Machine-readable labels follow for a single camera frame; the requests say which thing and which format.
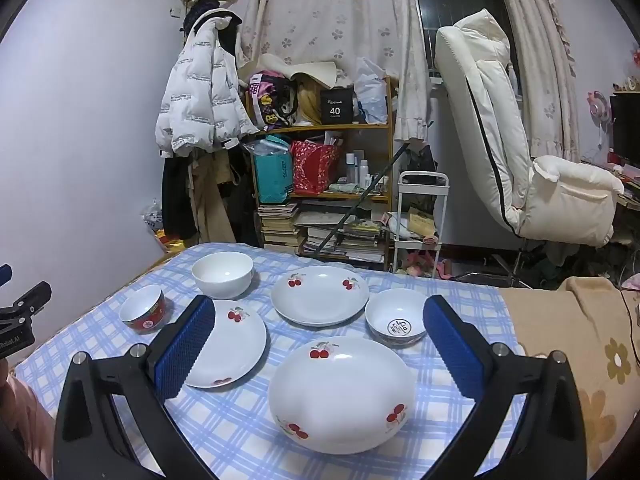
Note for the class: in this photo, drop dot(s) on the wide cherry print plate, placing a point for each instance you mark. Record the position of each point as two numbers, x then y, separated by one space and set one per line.
320 295

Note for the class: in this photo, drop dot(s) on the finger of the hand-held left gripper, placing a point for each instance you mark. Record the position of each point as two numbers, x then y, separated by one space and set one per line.
27 302

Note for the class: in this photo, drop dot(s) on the cream foam sheet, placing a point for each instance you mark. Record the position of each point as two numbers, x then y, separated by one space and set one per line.
300 71

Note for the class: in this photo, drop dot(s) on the blue patterned white bowl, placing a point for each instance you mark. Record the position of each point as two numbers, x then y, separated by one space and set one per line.
395 327

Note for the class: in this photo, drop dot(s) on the black hat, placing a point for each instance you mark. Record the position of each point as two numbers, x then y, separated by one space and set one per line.
205 10

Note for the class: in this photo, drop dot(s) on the person's left forearm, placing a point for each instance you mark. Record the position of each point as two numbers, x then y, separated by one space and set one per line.
30 425

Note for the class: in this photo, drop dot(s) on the teal bag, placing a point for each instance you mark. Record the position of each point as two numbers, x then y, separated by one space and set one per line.
272 170

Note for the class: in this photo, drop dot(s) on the black box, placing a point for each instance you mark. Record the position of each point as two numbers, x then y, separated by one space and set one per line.
335 105

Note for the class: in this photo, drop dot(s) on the pink desk fan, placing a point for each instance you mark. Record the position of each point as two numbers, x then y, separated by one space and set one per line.
600 105

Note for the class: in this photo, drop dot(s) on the white bottle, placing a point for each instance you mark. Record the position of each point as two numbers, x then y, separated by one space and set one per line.
351 165
364 171

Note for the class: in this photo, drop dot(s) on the black hanging garment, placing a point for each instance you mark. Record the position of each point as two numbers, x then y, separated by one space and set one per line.
177 200

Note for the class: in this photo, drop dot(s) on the wooden shelf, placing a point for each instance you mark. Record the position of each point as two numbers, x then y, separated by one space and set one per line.
325 128

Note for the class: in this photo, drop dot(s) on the plain white bowl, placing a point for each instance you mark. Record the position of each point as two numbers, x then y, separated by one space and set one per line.
222 270

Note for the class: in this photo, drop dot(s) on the cream cushion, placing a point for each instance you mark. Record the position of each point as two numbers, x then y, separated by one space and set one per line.
500 135

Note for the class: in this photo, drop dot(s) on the clear plastic bag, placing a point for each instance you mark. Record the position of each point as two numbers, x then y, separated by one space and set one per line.
372 92

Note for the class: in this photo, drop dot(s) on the long dark pole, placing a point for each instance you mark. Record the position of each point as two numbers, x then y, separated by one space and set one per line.
350 205

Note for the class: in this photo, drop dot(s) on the small red rimmed bowl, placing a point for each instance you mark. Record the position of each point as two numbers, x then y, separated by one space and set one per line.
145 317

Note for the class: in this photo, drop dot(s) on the black monitor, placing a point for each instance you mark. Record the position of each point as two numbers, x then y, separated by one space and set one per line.
625 130

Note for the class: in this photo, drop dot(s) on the blue plaid blanket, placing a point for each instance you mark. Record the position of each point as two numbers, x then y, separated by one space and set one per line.
240 430

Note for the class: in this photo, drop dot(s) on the white puffer jacket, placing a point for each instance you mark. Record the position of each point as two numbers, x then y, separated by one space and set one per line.
200 95

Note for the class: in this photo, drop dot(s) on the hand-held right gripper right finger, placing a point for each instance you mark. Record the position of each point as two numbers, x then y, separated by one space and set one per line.
452 350

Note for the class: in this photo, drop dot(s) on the beige hanging garment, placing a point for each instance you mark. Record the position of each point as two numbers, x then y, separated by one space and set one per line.
215 200

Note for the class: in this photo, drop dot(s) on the yellow and red bag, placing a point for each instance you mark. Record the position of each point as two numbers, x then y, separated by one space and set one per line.
162 237

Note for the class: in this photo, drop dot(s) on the pink cloth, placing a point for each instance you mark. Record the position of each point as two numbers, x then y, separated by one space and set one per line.
632 281

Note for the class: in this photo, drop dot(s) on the cartoon print bag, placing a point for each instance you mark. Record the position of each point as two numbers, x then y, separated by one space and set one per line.
272 102

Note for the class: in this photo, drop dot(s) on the floral curtain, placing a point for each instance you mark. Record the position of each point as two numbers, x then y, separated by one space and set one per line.
330 35
540 60

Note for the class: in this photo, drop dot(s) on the tan flower blanket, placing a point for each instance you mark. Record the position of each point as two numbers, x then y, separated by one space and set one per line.
560 320

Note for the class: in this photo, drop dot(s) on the red patterned bag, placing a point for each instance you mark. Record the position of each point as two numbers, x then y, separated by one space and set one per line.
315 167

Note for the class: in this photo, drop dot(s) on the stack of books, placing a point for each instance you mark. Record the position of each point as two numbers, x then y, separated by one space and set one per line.
277 225

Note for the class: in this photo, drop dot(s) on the large deep cherry print bowl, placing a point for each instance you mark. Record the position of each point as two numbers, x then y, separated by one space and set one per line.
340 395

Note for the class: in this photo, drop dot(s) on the white trolley cart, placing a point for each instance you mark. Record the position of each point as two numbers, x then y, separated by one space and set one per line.
420 225

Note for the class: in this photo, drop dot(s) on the stack of magazines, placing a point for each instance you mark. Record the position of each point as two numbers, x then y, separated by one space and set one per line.
350 245

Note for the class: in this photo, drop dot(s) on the small cherry print plate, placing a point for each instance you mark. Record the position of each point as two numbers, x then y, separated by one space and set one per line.
235 345

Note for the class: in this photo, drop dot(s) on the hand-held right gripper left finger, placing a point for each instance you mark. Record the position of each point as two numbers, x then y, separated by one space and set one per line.
182 345

